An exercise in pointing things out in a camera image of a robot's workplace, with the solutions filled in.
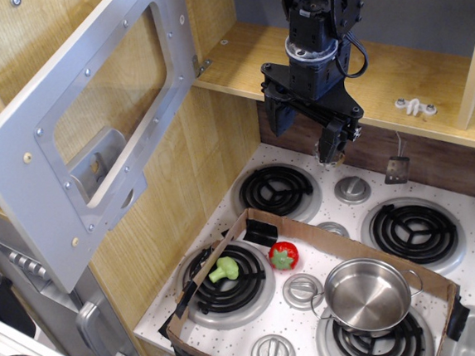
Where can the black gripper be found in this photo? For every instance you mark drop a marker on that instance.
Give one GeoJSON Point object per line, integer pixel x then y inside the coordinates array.
{"type": "Point", "coordinates": [318, 92]}

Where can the silver toy microwave door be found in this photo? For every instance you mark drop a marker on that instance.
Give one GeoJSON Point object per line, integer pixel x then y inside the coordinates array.
{"type": "Point", "coordinates": [128, 67]}

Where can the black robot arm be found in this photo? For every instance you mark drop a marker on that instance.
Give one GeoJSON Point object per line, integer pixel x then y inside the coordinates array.
{"type": "Point", "coordinates": [318, 47]}

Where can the hanging metal strainer spoon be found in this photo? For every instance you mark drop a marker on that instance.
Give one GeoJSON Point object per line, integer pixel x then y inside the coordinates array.
{"type": "Point", "coordinates": [328, 155]}

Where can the back left black burner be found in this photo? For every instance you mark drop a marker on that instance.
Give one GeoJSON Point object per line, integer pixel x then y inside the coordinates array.
{"type": "Point", "coordinates": [280, 189]}

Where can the back silver stove knob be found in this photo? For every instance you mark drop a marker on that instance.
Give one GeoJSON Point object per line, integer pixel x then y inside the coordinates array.
{"type": "Point", "coordinates": [352, 190]}

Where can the silver stove knob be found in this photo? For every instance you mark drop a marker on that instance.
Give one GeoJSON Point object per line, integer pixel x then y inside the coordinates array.
{"type": "Point", "coordinates": [273, 345]}
{"type": "Point", "coordinates": [303, 292]}
{"type": "Point", "coordinates": [352, 190]}

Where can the hanging metal spatula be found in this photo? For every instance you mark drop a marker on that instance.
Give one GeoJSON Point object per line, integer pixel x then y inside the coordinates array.
{"type": "Point", "coordinates": [398, 168]}

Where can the middle small silver knob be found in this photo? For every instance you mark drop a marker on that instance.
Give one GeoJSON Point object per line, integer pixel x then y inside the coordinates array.
{"type": "Point", "coordinates": [334, 227]}

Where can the white plastic door latch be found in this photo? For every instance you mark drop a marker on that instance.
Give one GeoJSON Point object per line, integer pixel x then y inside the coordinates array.
{"type": "Point", "coordinates": [415, 107]}

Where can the metal door hinge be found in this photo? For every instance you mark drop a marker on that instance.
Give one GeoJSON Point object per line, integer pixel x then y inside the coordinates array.
{"type": "Point", "coordinates": [199, 67]}

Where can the red toy strawberry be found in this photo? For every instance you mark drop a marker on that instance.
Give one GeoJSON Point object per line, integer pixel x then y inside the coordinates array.
{"type": "Point", "coordinates": [283, 255]}

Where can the back right black burner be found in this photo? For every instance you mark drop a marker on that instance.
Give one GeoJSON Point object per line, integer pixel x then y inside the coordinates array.
{"type": "Point", "coordinates": [417, 230]}

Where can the green toy broccoli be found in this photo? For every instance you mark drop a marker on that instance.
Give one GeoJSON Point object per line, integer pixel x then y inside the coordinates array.
{"type": "Point", "coordinates": [226, 267]}

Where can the centre silver stove knob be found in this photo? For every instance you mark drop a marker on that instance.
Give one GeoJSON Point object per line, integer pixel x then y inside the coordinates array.
{"type": "Point", "coordinates": [303, 292]}

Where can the stainless steel pot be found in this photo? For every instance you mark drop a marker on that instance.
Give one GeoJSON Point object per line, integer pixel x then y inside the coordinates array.
{"type": "Point", "coordinates": [367, 296]}

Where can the front silver stove knob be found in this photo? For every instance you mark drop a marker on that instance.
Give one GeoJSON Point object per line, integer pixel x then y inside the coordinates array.
{"type": "Point", "coordinates": [273, 345]}

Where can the front right black burner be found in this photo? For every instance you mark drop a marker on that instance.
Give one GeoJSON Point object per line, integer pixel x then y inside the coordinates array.
{"type": "Point", "coordinates": [411, 337]}

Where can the grey ice dispenser panel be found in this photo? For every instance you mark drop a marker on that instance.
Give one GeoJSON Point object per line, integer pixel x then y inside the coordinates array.
{"type": "Point", "coordinates": [40, 278]}

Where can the black device at left edge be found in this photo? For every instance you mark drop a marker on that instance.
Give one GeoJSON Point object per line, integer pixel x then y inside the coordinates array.
{"type": "Point", "coordinates": [12, 312]}

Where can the grey wall phone holder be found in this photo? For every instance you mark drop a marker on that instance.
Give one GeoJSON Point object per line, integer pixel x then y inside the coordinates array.
{"type": "Point", "coordinates": [91, 165]}

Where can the brown cardboard frame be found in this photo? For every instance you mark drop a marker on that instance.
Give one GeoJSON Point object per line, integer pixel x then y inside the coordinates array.
{"type": "Point", "coordinates": [319, 252]}

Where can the lower grey fridge handle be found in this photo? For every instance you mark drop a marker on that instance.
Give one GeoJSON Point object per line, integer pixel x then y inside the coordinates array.
{"type": "Point", "coordinates": [86, 323]}

